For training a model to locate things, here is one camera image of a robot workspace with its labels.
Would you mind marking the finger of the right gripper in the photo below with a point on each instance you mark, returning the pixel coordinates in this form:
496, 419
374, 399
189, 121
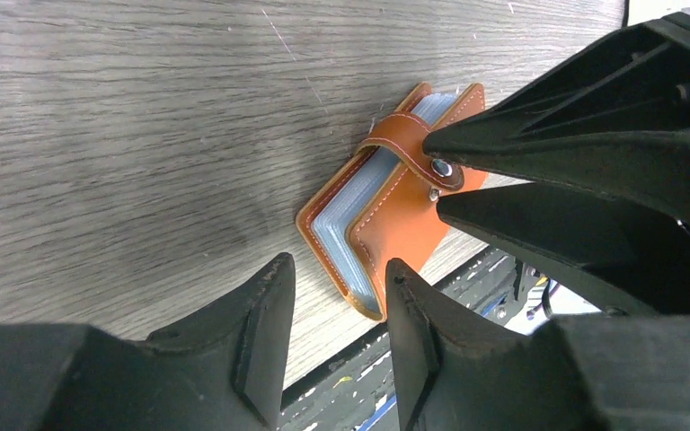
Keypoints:
613, 120
616, 254

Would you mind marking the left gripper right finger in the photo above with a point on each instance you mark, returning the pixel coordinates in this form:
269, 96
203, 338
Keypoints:
573, 373

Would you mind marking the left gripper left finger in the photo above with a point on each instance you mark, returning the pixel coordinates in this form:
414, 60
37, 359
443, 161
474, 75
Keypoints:
220, 368

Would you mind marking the brown leather card holder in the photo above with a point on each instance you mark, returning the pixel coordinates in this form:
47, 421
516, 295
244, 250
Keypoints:
381, 204

